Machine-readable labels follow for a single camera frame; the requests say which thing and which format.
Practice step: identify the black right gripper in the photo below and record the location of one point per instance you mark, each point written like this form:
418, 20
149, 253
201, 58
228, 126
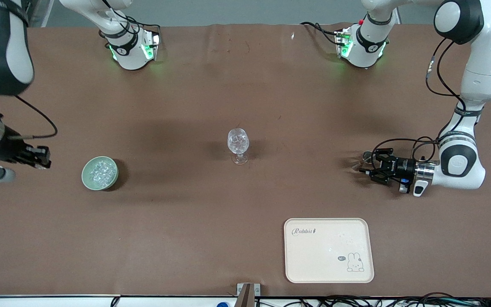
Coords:
12, 150

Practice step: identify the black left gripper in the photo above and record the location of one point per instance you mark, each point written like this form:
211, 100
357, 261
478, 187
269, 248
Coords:
401, 166

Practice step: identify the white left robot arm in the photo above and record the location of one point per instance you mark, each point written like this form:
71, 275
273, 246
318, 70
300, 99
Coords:
484, 76

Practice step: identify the pile of clear ice cubes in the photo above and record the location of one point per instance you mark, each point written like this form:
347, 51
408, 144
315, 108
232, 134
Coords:
102, 172

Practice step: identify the clear faceted wine glass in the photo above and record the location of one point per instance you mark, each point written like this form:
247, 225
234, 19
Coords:
238, 143

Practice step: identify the green ceramic bowl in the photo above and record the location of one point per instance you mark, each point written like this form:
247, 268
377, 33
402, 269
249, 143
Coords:
85, 175

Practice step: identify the cream rabbit print tray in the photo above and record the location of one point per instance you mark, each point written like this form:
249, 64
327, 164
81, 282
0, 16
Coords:
328, 251

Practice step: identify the small blue cap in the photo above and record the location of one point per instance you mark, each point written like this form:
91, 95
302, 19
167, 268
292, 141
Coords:
223, 304

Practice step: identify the aluminium frame post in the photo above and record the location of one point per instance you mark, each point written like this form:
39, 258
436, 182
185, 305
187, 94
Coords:
41, 13

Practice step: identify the grey metal bracket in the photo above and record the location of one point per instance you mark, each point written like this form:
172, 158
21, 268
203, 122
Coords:
249, 294

